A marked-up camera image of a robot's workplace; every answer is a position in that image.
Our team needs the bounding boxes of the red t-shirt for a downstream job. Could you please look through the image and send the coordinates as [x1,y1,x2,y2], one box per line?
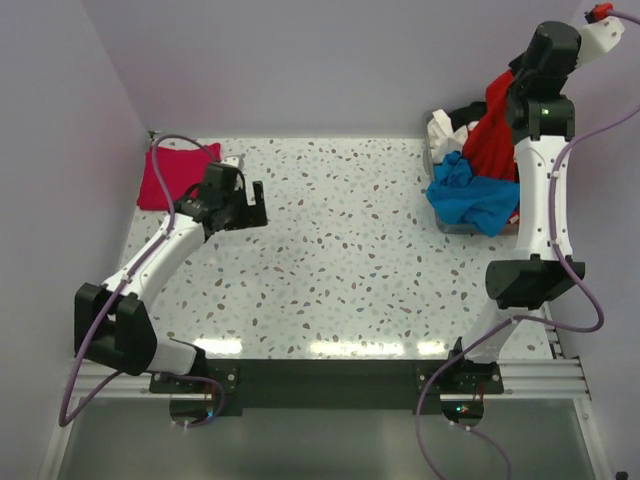
[462,70,517,182]

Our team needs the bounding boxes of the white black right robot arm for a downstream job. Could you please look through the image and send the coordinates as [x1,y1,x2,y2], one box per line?
[456,21,585,365]

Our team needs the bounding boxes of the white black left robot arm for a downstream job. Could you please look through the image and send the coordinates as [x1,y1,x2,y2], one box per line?
[74,163,268,377]

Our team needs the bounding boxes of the black t-shirt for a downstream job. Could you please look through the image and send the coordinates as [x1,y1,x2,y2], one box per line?
[447,101,488,131]

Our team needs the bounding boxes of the white t-shirt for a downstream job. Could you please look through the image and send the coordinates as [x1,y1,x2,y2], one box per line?
[426,109,478,164]

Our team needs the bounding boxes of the blue t-shirt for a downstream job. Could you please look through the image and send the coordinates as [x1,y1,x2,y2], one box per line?
[426,152,520,237]

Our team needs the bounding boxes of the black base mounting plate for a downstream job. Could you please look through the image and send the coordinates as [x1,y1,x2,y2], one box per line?
[148,358,504,419]

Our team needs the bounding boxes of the clear plastic bin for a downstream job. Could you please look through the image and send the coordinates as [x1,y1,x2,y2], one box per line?
[423,109,520,237]

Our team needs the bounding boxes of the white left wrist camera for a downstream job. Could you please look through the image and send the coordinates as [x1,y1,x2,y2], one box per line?
[221,156,244,170]

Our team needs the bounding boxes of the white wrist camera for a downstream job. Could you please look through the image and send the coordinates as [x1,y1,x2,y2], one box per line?
[221,156,244,170]
[576,3,625,67]

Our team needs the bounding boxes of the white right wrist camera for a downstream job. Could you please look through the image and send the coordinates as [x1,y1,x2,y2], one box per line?
[576,3,625,67]

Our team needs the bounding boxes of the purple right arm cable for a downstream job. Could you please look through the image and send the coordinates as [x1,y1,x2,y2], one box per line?
[415,9,640,480]

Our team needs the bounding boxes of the aluminium rail frame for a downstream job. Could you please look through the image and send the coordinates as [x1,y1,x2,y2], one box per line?
[59,307,588,478]

